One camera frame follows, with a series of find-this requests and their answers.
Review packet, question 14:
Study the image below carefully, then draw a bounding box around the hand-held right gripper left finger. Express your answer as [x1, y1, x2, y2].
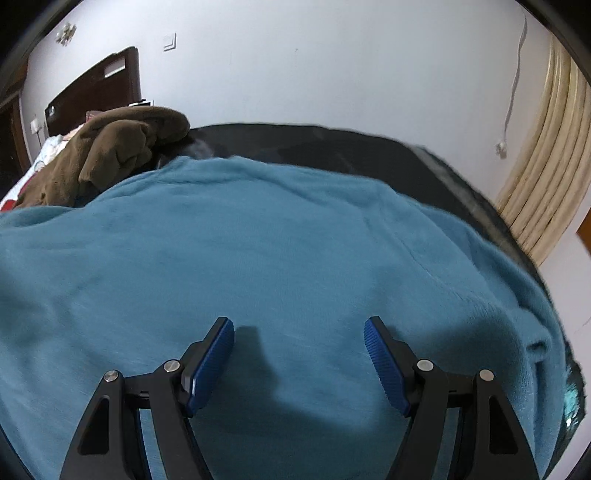
[59, 316, 235, 480]

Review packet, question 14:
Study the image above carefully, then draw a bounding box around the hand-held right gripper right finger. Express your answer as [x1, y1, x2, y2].
[363, 316, 541, 480]

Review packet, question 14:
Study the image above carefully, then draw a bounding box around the blue knitted sweater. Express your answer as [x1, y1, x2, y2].
[0, 156, 571, 480]

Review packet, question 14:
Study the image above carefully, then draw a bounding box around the brown fleece garment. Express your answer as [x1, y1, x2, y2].
[16, 106, 191, 208]

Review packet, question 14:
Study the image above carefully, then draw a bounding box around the beige curtain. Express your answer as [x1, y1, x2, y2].
[495, 44, 591, 266]

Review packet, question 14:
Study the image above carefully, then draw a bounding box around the white cloth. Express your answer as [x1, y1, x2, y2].
[28, 131, 75, 169]

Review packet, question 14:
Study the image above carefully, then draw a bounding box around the dark wooden headboard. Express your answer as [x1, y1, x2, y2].
[44, 46, 141, 139]

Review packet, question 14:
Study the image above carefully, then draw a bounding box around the dark wooden door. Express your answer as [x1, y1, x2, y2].
[0, 90, 31, 199]

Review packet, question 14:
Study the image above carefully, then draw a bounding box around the white wall cable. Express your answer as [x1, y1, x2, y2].
[501, 16, 528, 139]

